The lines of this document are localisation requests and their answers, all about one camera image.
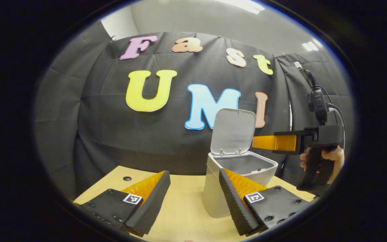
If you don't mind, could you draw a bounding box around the wooden desktop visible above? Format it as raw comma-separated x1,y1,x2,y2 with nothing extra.
73,165,316,242

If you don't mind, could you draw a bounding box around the white desktop garbage bin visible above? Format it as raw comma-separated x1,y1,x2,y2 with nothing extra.
202,108,279,219

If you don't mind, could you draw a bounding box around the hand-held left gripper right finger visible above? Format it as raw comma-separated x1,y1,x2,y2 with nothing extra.
219,168,312,236

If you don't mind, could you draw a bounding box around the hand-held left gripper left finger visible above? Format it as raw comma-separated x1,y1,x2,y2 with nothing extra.
73,170,171,237

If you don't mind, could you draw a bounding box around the large ceiling light panel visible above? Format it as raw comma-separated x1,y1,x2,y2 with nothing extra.
215,0,266,14

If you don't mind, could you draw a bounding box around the black backdrop cloth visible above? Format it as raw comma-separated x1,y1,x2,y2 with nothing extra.
34,22,354,202

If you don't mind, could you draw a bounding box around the small ceiling light panel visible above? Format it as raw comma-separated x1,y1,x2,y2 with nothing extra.
302,40,322,51

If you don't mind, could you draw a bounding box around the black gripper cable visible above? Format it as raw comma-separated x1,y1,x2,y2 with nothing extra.
318,85,347,148

